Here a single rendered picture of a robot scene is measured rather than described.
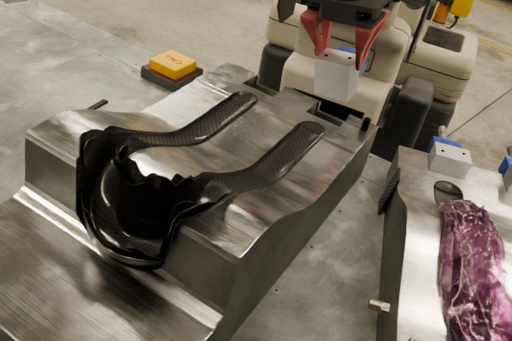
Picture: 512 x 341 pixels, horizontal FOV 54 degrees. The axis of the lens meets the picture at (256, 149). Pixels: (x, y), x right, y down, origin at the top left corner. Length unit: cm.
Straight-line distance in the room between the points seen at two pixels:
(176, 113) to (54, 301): 30
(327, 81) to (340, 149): 9
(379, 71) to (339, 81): 39
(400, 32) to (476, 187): 44
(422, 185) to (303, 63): 46
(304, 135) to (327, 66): 10
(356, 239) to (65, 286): 36
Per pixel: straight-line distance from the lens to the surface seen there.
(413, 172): 73
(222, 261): 43
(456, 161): 74
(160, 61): 91
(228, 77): 77
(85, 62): 97
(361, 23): 63
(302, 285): 60
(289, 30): 137
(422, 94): 121
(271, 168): 61
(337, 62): 67
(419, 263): 55
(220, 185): 51
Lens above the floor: 124
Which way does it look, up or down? 35 degrees down
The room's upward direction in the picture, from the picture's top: 11 degrees clockwise
